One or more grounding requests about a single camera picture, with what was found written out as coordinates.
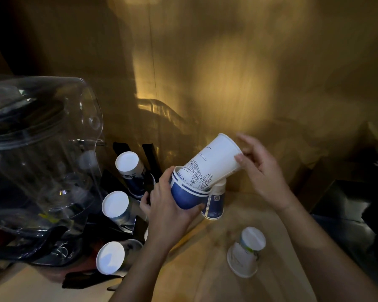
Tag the person's left hand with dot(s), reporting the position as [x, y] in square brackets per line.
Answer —
[163, 216]

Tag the person's right hand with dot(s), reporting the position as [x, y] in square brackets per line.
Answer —
[267, 182]

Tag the person's right thumb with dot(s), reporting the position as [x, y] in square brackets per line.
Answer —
[243, 162]

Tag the person's left thumb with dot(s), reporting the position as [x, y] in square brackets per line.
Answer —
[196, 211]

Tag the white paper cup line drawing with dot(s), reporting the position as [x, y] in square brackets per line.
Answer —
[212, 163]

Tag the person's left forearm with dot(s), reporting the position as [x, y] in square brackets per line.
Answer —
[138, 279]

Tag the person's right forearm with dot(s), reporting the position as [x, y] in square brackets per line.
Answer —
[318, 257]

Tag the upturned blue white paper cup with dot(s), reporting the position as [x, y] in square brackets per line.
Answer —
[214, 206]

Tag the black cup rack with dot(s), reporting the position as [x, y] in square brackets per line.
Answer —
[151, 163]

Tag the paper cup in rack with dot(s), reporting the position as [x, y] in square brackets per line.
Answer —
[129, 165]
[115, 204]
[111, 257]

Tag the clear plastic dome container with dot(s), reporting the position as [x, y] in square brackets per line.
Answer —
[34, 154]

